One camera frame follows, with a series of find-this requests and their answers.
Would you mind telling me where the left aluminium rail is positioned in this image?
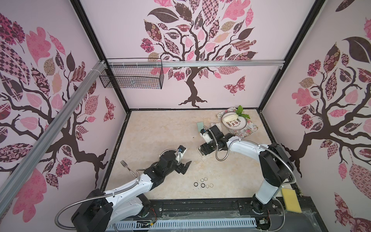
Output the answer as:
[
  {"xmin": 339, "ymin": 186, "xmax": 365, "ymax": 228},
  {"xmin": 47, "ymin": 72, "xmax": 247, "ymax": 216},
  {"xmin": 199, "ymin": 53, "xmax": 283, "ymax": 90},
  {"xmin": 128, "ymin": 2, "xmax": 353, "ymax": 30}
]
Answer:
[{"xmin": 1, "ymin": 61, "xmax": 106, "ymax": 215}]

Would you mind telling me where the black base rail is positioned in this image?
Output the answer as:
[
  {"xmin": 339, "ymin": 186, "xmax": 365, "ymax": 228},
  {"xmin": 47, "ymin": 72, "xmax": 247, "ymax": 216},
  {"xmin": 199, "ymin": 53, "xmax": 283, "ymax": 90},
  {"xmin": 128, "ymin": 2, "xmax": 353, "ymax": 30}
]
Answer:
[{"xmin": 127, "ymin": 197, "xmax": 290, "ymax": 221}]

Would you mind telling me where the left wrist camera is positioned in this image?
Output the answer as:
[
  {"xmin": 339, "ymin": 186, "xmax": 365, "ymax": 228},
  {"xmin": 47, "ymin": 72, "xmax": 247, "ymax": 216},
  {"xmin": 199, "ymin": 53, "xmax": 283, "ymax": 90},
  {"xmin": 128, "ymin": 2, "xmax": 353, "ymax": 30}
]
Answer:
[{"xmin": 178, "ymin": 145, "xmax": 187, "ymax": 160}]

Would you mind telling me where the black corner frame post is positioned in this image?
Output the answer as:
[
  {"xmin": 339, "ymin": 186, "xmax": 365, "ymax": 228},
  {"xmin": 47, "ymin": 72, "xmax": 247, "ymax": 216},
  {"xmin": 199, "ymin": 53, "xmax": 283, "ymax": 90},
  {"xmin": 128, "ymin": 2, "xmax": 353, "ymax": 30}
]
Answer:
[{"xmin": 258, "ymin": 0, "xmax": 327, "ymax": 113}]

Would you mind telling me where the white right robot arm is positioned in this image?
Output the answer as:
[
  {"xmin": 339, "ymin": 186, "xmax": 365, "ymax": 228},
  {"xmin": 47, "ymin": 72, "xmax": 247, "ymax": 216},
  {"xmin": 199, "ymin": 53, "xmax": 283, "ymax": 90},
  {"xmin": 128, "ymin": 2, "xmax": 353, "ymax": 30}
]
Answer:
[{"xmin": 198, "ymin": 125, "xmax": 296, "ymax": 215}]

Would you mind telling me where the white toy radish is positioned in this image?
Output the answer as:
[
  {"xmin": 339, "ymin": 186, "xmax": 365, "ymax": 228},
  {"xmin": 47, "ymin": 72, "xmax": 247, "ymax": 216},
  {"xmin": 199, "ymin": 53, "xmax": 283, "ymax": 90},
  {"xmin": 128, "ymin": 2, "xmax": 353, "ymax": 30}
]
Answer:
[{"xmin": 224, "ymin": 105, "xmax": 250, "ymax": 122}]

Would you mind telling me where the white round printed plate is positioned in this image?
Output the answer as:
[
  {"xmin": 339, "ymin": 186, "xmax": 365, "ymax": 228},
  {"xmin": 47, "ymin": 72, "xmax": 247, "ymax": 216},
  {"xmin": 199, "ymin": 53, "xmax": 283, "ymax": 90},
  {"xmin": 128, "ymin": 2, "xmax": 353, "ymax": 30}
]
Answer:
[{"xmin": 221, "ymin": 112, "xmax": 247, "ymax": 130}]

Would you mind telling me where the mint green box lid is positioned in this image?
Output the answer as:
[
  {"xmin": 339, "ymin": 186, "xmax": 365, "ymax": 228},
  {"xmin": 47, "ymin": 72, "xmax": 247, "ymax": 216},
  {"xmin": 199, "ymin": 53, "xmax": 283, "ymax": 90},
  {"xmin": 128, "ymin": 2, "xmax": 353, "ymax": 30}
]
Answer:
[{"xmin": 197, "ymin": 122, "xmax": 205, "ymax": 134}]

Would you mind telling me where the floral rectangular tray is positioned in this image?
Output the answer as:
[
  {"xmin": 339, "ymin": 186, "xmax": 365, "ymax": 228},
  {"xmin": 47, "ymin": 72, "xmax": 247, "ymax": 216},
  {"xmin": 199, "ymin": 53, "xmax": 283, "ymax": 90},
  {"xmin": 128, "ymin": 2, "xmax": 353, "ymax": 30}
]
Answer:
[{"xmin": 216, "ymin": 107, "xmax": 258, "ymax": 138}]

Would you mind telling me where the clear plastic ring bag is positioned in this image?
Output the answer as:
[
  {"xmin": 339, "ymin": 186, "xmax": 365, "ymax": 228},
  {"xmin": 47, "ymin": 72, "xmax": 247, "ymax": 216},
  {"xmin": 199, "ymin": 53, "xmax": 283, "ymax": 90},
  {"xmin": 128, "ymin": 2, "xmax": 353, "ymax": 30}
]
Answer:
[{"xmin": 211, "ymin": 123, "xmax": 222, "ymax": 130}]

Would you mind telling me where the yellow sponge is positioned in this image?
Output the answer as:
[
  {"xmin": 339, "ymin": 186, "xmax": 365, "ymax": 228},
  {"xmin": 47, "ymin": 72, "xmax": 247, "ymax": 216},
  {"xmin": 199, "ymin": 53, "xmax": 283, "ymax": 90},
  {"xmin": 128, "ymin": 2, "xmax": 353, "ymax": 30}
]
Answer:
[{"xmin": 281, "ymin": 188, "xmax": 302, "ymax": 213}]

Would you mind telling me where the silver metal fork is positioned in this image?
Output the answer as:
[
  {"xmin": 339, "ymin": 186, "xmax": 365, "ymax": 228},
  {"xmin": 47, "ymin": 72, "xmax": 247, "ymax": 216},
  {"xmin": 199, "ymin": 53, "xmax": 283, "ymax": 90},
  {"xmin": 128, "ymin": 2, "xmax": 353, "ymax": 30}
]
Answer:
[{"xmin": 120, "ymin": 160, "xmax": 138, "ymax": 178}]

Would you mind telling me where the aluminium rail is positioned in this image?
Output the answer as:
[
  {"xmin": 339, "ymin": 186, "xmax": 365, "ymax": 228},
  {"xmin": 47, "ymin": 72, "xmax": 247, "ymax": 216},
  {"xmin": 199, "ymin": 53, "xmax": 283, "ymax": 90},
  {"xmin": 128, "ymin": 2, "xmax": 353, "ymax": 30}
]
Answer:
[
  {"xmin": 1, "ymin": 61, "xmax": 106, "ymax": 215},
  {"xmin": 108, "ymin": 60, "xmax": 285, "ymax": 68}
]

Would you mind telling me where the white slotted cable duct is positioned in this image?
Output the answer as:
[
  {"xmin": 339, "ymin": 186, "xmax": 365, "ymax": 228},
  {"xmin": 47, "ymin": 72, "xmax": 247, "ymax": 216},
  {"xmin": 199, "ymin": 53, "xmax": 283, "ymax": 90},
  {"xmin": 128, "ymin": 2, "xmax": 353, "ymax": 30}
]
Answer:
[{"xmin": 107, "ymin": 217, "xmax": 257, "ymax": 231}]

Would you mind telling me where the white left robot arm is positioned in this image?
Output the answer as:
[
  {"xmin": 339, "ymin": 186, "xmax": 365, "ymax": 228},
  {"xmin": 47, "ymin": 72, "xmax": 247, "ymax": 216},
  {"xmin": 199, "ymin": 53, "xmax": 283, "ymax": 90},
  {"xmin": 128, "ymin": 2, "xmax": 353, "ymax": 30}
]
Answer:
[{"xmin": 71, "ymin": 146, "xmax": 191, "ymax": 232}]

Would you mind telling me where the rear aluminium rail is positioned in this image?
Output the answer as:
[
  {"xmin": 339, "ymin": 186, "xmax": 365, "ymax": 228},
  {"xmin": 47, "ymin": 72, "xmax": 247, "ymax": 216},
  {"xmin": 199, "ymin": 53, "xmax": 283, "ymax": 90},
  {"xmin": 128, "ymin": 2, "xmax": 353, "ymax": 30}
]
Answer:
[{"xmin": 108, "ymin": 60, "xmax": 285, "ymax": 68}]

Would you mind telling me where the black wire basket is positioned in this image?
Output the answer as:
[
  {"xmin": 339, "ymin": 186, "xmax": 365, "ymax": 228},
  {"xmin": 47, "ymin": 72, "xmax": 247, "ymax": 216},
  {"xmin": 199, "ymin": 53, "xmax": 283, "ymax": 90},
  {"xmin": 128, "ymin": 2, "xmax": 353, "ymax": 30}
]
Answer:
[{"xmin": 100, "ymin": 58, "xmax": 164, "ymax": 90}]

